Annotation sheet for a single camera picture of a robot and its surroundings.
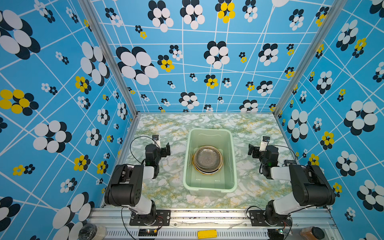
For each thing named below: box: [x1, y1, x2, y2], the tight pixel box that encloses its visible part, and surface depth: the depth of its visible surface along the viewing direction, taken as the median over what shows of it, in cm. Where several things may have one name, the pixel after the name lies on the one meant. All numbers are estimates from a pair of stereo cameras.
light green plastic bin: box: [183, 128, 238, 197], surface depth 86 cm
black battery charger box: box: [284, 159, 298, 167], surface depth 93 cm
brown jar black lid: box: [299, 226, 325, 240], surface depth 64 cm
